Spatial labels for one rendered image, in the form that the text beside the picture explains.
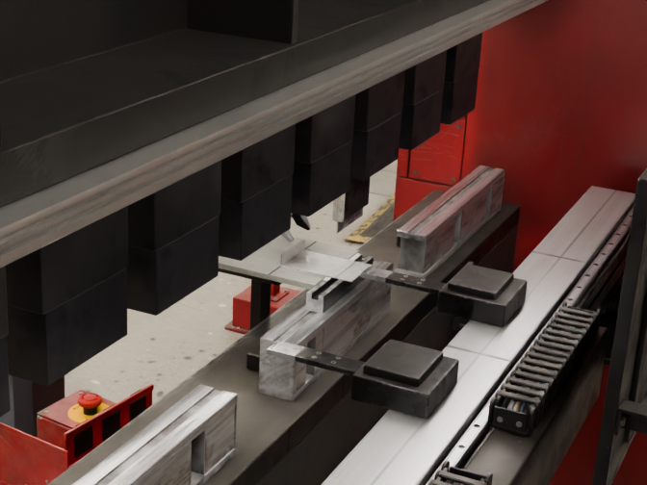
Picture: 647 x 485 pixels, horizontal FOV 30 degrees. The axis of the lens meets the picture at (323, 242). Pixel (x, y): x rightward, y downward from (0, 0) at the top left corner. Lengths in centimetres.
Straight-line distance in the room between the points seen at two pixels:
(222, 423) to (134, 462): 18
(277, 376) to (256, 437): 13
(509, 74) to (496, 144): 16
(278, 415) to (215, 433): 20
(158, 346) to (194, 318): 26
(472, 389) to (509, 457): 20
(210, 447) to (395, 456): 27
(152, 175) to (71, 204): 10
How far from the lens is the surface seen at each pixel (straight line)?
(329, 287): 194
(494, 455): 151
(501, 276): 194
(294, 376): 183
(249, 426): 178
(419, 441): 155
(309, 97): 117
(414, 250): 231
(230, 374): 192
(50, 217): 84
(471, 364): 176
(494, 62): 274
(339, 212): 193
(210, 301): 435
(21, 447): 193
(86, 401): 199
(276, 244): 210
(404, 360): 164
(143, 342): 404
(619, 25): 265
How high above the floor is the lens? 176
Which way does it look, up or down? 21 degrees down
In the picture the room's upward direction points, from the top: 3 degrees clockwise
